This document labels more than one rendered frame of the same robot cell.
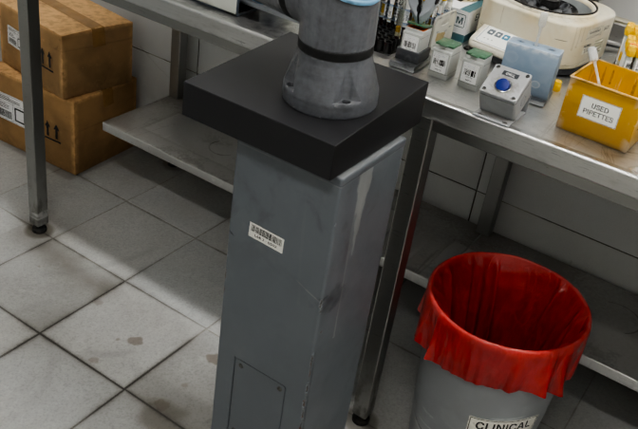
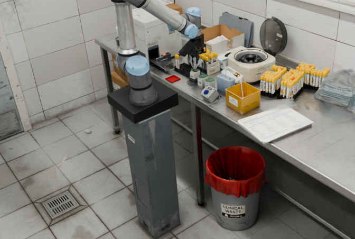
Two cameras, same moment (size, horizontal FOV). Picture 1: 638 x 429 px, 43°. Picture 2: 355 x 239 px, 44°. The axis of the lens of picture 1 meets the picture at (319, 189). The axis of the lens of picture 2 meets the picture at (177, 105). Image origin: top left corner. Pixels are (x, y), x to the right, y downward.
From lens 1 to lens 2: 1.38 m
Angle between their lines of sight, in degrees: 23
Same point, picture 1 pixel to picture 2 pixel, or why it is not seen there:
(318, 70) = (133, 92)
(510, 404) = (231, 199)
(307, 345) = (145, 171)
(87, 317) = (123, 163)
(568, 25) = (246, 67)
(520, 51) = (220, 79)
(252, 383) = (138, 183)
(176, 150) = not seen: hidden behind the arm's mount
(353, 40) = (139, 84)
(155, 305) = not seen: hidden behind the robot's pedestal
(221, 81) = (117, 93)
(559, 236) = not seen: hidden behind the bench
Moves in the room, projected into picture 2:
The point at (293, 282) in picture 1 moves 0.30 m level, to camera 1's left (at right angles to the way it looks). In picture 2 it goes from (138, 152) to (93, 141)
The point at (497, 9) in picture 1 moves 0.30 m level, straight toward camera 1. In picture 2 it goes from (229, 61) to (203, 82)
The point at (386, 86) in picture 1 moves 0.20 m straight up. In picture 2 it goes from (163, 94) to (159, 61)
